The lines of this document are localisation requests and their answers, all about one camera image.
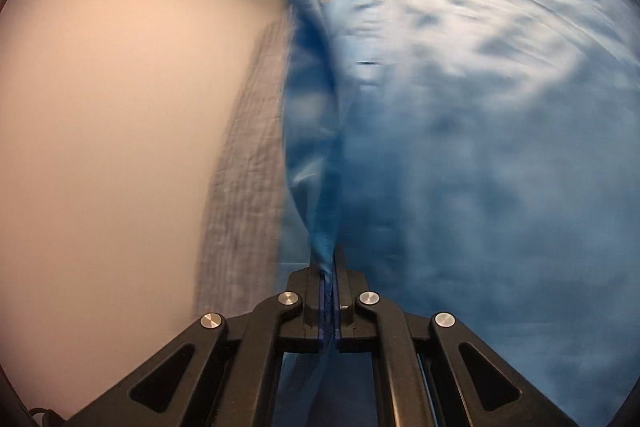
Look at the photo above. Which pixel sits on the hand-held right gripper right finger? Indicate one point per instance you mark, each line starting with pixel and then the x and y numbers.
pixel 338 307

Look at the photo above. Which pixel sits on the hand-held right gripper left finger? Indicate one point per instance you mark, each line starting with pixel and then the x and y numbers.
pixel 323 307

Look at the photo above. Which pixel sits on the large blue garment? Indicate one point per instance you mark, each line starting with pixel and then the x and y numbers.
pixel 450 132

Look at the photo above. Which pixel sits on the grey checked cloth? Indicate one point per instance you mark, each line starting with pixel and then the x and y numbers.
pixel 245 167

